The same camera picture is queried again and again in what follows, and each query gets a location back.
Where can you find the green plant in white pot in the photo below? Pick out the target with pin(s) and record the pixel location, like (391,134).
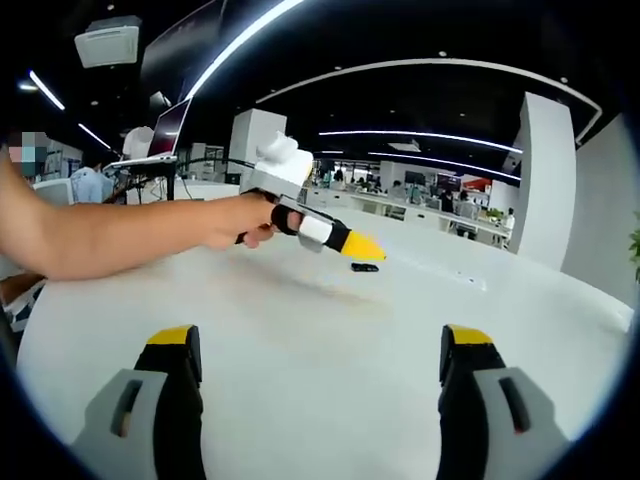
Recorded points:
(636,250)

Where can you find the small green desk plant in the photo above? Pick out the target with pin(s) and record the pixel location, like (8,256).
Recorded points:
(494,215)

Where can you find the large black panel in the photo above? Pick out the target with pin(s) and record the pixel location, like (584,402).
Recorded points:
(180,50)

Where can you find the white chair back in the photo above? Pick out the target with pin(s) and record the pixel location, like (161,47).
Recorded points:
(52,192)

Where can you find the black laptop stand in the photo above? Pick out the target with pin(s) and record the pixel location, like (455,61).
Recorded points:
(172,182)

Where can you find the white office desk row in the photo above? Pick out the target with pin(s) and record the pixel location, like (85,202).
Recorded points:
(425,215)

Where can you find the person's left hand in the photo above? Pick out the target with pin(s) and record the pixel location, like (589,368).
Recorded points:
(240,220)

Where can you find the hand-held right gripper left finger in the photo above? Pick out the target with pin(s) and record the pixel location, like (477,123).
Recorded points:
(175,400)

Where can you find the black plastic buckle socket part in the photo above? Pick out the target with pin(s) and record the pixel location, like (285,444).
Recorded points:
(357,267)

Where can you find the white table socket panel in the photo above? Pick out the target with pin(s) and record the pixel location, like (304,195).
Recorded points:
(472,281)

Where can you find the long ceiling light strip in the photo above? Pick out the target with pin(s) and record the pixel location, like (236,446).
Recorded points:
(240,35)

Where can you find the red blue wall screen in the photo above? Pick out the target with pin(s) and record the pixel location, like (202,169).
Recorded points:
(457,181)

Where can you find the person's patterned shorts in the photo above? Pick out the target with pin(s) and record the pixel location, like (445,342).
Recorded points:
(20,305)

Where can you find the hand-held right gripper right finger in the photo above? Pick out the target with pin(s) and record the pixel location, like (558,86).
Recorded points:
(465,400)

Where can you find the silver laptop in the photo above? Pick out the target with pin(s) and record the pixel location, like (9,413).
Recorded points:
(167,127)

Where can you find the ceiling air conditioner unit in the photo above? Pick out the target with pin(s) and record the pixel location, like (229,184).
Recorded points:
(405,145)
(107,42)

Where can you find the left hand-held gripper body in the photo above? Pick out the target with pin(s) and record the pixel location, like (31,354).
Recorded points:
(282,167)

